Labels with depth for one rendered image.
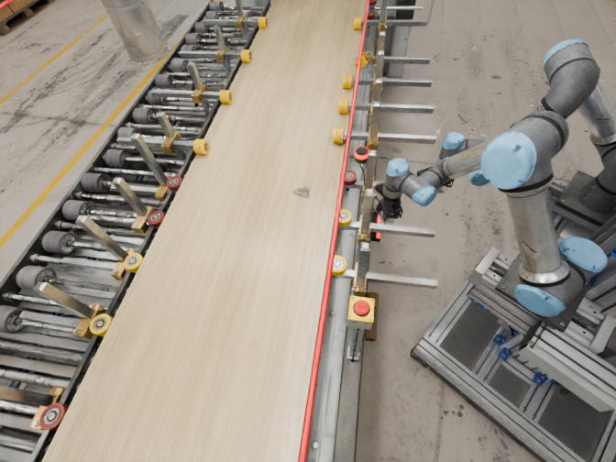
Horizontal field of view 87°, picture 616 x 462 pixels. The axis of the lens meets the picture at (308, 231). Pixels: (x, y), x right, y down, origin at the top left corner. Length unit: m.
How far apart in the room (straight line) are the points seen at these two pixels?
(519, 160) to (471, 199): 2.09
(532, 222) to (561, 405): 1.39
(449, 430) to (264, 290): 1.33
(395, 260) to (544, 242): 1.55
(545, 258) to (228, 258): 1.11
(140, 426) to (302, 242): 0.87
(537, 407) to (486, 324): 0.43
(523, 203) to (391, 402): 1.49
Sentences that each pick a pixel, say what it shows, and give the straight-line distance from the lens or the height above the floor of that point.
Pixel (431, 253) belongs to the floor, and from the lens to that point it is 2.53.
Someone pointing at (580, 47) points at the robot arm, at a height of 1.54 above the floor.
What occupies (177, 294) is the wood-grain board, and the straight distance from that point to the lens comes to 1.45.
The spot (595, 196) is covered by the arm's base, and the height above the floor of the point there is 1.09.
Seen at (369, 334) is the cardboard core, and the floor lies 0.08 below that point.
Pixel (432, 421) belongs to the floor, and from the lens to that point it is 2.18.
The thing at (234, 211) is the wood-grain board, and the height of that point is 0.90.
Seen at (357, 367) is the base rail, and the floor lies 0.70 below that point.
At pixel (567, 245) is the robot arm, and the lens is 1.18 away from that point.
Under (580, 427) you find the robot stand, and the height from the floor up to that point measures 0.21.
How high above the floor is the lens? 2.11
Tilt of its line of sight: 56 degrees down
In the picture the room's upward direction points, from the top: 7 degrees counter-clockwise
